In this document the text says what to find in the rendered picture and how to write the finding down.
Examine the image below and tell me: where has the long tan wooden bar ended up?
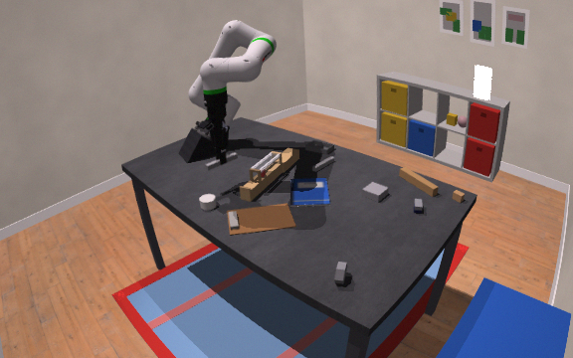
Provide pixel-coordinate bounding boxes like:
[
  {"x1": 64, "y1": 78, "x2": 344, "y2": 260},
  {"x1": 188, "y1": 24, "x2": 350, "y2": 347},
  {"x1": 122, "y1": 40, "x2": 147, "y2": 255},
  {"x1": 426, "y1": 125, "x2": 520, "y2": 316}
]
[{"x1": 399, "y1": 167, "x2": 439, "y2": 197}]

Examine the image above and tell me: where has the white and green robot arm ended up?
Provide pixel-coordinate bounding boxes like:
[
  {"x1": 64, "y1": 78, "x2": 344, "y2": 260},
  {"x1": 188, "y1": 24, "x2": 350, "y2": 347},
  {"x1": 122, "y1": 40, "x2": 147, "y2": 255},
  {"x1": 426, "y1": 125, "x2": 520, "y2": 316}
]
[{"x1": 189, "y1": 20, "x2": 277, "y2": 140}]

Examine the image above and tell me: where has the white square stick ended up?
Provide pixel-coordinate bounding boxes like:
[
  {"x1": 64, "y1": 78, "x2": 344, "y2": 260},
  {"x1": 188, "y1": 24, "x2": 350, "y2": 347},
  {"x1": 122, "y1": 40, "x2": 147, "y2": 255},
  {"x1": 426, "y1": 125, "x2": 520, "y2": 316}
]
[
  {"x1": 205, "y1": 153, "x2": 238, "y2": 171},
  {"x1": 312, "y1": 156, "x2": 334, "y2": 172}
]

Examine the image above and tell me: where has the white short cylinder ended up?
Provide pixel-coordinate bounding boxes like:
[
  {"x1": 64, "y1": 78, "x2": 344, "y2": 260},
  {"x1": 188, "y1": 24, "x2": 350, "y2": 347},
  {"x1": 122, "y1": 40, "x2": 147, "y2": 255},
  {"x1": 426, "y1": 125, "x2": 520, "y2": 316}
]
[{"x1": 199, "y1": 194, "x2": 217, "y2": 210}]

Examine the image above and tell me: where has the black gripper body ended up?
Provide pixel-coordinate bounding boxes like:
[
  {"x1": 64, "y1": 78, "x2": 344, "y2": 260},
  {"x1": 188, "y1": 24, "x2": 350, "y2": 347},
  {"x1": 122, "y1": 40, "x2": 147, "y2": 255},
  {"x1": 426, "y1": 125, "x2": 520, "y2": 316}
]
[{"x1": 207, "y1": 105, "x2": 227, "y2": 131}]

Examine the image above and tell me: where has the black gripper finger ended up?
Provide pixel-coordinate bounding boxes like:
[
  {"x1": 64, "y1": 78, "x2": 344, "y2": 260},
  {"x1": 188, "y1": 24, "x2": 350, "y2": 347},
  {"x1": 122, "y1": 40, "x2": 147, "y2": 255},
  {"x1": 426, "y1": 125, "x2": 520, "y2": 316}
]
[
  {"x1": 215, "y1": 121, "x2": 230, "y2": 165},
  {"x1": 209, "y1": 124, "x2": 220, "y2": 160}
]

